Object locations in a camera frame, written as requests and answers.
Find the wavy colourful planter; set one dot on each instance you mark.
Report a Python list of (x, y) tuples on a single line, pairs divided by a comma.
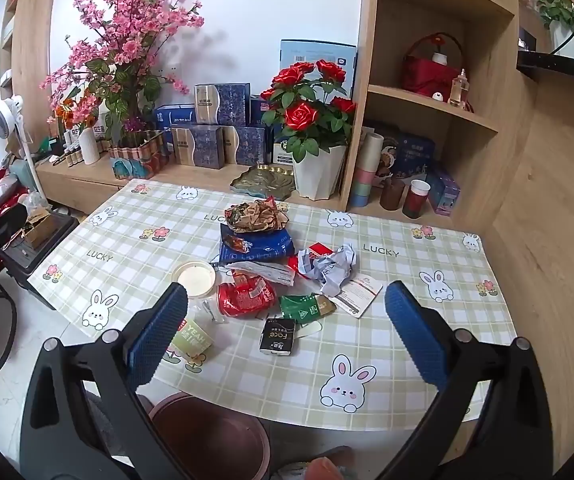
[(137, 160)]

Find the red gift basket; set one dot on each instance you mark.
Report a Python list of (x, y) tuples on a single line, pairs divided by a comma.
[(424, 75)]

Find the white ribbed vase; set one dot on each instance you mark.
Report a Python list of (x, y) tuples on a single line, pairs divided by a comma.
[(89, 147)]

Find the stack of pastel cups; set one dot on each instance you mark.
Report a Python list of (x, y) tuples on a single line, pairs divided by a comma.
[(364, 175)]

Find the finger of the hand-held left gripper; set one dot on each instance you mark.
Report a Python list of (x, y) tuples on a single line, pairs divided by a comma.
[(4, 220)]

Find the brown snack bag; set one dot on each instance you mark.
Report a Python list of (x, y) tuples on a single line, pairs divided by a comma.
[(257, 214)]

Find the row of small bottles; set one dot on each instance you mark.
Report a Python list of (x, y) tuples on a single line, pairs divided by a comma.
[(69, 152)]

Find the blue box round emblem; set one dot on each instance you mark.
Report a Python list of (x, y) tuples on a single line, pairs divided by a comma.
[(282, 150)]

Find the large light blue box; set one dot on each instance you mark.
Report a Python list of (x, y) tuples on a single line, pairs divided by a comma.
[(317, 52)]

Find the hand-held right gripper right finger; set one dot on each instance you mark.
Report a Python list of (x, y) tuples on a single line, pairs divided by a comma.
[(414, 332)]

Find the black tissue packet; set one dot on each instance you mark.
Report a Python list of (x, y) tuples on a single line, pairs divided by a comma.
[(278, 336)]

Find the dark blue box red logo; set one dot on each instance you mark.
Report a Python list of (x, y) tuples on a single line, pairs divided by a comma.
[(259, 110)]

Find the clear perfume bottle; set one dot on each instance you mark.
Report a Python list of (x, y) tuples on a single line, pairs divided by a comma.
[(458, 91)]

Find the red cigarette box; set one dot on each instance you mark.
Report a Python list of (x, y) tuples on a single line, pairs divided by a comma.
[(319, 250)]

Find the pink blossom plant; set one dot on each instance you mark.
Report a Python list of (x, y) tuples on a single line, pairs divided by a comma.
[(122, 45)]

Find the blue milk carton box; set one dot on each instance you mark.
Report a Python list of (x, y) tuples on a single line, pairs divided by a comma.
[(172, 117)]

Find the white paper packet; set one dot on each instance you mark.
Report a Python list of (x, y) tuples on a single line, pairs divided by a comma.
[(267, 272)]

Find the white paper card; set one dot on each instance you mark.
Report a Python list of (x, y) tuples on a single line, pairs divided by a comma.
[(362, 294)]

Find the blue coffee bag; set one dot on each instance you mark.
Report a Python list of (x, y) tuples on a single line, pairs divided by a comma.
[(262, 249)]

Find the gold leaf shaped tray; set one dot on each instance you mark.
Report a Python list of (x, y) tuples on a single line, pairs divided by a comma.
[(262, 180)]

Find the red plastic cup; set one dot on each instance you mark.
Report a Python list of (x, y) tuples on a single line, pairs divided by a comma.
[(415, 201)]

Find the white round lid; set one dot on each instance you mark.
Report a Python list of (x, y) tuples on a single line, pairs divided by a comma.
[(194, 277)]

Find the brown plastic cup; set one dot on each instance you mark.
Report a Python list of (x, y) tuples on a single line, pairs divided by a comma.
[(392, 194)]

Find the brown trash bin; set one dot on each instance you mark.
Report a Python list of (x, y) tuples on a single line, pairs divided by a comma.
[(207, 435)]

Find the black plastic box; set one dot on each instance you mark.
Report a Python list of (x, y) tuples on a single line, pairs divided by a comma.
[(24, 260)]

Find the gold and blue patterned box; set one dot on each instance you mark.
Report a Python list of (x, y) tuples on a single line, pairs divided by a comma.
[(222, 104), (247, 146), (197, 146)]

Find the orange artificial flowers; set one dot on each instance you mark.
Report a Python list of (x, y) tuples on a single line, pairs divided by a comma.
[(74, 110)]

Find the checked rabbit print tablecloth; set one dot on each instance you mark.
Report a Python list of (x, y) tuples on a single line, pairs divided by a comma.
[(117, 240)]

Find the small cardboard box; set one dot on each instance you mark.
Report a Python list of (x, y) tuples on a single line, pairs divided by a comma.
[(42, 230)]

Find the white standing fan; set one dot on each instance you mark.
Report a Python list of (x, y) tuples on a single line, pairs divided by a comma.
[(9, 115)]

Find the crushed red cola can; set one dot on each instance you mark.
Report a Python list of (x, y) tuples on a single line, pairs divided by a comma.
[(244, 297)]

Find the dark blue gift box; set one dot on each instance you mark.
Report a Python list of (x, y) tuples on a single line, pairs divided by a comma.
[(412, 152)]

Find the small purple blue box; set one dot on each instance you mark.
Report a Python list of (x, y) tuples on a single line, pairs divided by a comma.
[(443, 192)]

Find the wooden shelf unit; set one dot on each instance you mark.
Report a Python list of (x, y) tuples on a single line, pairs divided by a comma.
[(382, 35)]

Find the low wooden cabinet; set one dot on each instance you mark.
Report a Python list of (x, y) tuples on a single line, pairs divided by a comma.
[(82, 185)]

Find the red rose plant white pot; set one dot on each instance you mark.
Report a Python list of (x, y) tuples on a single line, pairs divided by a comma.
[(317, 170)]

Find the green sachet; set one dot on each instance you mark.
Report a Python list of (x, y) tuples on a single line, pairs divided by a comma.
[(303, 307)]

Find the silver wrapper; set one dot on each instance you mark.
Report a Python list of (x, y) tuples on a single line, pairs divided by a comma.
[(334, 270)]

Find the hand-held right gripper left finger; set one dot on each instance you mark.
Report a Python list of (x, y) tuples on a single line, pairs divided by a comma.
[(159, 332)]

